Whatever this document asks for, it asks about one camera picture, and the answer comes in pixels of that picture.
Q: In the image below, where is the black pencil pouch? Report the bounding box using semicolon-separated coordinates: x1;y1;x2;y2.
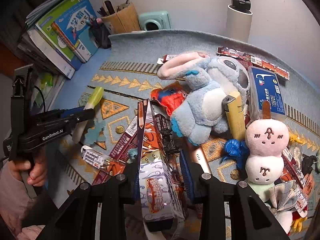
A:
89;17;112;49

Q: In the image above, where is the red foil snack bag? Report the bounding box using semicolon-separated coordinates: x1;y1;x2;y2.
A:
150;81;190;117

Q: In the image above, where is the person's left forearm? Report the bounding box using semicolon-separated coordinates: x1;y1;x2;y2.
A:
0;165;47;240

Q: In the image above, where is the green cover workbook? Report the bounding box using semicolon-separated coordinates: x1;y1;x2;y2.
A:
34;0;81;78

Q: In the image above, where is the black pipe clamp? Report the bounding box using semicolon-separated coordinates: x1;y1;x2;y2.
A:
231;0;251;12

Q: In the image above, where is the black spiky figurine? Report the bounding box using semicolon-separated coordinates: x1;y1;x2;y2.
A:
160;127;182;155

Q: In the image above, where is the long orange red box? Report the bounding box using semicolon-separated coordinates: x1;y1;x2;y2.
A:
216;46;253;58

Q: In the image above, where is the rose gold slim device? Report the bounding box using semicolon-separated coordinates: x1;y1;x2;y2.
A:
185;140;213;176

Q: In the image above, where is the clear box with blue label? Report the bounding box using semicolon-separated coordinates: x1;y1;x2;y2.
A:
246;65;287;123

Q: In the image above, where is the person's left hand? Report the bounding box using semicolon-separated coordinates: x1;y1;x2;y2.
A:
9;146;48;187

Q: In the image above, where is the patterned blue mat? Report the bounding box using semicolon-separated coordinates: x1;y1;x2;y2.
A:
54;29;320;240

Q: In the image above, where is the long dark red box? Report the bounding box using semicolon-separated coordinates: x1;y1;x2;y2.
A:
235;53;290;81
109;116;141;162

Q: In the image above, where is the dark horned figurine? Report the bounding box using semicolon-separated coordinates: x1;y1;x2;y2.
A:
301;155;319;174

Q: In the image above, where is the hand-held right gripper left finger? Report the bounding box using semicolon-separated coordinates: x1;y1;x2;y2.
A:
37;159;143;240

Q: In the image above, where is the blue figurine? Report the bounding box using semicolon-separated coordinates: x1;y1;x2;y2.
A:
220;139;249;169

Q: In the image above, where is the white labelled small box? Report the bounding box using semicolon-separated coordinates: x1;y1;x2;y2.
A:
80;145;110;169

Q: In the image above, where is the yellow figurine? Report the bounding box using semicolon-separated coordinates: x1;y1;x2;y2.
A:
287;130;307;145

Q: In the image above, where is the white and red carton box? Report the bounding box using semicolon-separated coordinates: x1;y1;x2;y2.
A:
136;99;186;232

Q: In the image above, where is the large dango plush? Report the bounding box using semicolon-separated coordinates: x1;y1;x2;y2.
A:
244;103;291;203

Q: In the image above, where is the black cable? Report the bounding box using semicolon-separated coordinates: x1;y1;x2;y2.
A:
33;85;47;114

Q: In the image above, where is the bundle of dark pens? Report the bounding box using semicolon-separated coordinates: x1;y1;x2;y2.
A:
96;0;132;17

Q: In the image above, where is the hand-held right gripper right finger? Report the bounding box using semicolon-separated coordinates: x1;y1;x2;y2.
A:
179;151;292;240

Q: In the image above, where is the blue plush toy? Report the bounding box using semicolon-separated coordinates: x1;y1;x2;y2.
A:
157;51;250;147

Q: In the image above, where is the small red packet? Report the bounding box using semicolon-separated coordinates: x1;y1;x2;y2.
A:
157;54;178;65

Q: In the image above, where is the wooden pen holder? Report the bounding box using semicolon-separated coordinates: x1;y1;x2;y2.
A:
101;2;142;34

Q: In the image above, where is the orange card packet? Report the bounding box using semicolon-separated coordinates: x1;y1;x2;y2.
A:
299;172;316;198

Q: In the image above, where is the grey cloth bag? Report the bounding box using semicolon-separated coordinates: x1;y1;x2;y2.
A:
269;180;300;210

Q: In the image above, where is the stack of grey books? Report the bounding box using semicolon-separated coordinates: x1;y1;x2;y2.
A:
17;0;84;80

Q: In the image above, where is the green white marker pen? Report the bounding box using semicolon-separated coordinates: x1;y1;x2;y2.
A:
72;86;104;144

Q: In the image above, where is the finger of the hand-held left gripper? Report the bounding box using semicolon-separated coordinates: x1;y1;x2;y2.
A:
60;106;87;118
66;109;97;130

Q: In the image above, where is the yellow rectangular case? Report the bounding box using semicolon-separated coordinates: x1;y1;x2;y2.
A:
221;91;247;140

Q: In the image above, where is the white pipe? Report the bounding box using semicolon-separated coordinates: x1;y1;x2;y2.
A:
226;0;253;43

